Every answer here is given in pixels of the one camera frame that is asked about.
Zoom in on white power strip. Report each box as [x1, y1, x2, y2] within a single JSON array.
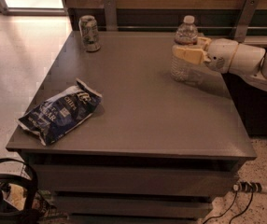
[[232, 181, 267, 194]]

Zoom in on grey drawer cabinet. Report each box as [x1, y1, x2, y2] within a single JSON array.
[[7, 32, 256, 224]]

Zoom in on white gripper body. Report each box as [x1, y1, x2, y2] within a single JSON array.
[[205, 38, 238, 74]]

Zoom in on blue chips bag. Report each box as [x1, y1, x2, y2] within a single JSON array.
[[18, 79, 102, 146]]

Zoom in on horizontal metal rail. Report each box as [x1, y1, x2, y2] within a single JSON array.
[[97, 25, 267, 31]]

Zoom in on clear plastic water bottle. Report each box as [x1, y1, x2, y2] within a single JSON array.
[[171, 15, 198, 81]]

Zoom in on silver beverage can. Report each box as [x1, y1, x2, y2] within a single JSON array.
[[78, 15, 101, 52]]

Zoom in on black cable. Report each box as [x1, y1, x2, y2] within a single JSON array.
[[202, 189, 240, 224], [228, 190, 255, 224]]

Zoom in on right metal rail bracket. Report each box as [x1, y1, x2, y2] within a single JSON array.
[[231, 0, 260, 43]]

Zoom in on left metal rail bracket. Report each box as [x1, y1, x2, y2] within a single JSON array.
[[104, 0, 118, 31]]

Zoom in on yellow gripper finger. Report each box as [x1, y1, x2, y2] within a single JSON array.
[[197, 36, 212, 51], [172, 45, 211, 64]]

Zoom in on metal rail bracket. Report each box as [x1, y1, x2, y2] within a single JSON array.
[[231, 0, 260, 43], [104, 0, 118, 31]]

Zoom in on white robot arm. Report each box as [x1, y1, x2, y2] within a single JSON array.
[[171, 37, 267, 91]]

